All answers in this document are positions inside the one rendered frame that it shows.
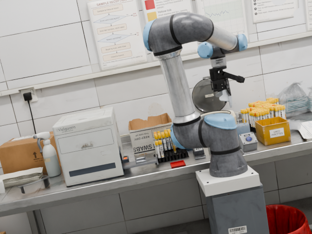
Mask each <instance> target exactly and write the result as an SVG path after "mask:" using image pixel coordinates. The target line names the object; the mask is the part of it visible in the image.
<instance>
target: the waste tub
mask: <svg viewBox="0 0 312 234"><path fill-rule="evenodd" d="M254 122H255V128H256V135H257V140H258V141H260V142H261V143H262V144H263V145H265V146H268V145H273V144H278V143H284V142H289V141H291V134H290V126H289V121H288V120H286V119H284V118H282V117H280V116H279V117H272V118H267V119H262V120H258V121H254Z"/></svg>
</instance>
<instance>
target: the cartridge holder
mask: <svg viewBox="0 0 312 234"><path fill-rule="evenodd" d="M193 156H194V158H195V159H200V158H206V155H205V153H204V149H203V150H199V151H194V149H193Z"/></svg>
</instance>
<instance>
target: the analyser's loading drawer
mask: <svg viewBox="0 0 312 234"><path fill-rule="evenodd" d="M155 155H156V153H155ZM153 163H157V164H158V159H157V155H156V156H155V157H152V158H147V159H146V157H145V153H144V157H141V158H136V155H135V161H132V162H126V163H122V166H123V169H129V168H134V167H139V166H143V165H148V164H153Z"/></svg>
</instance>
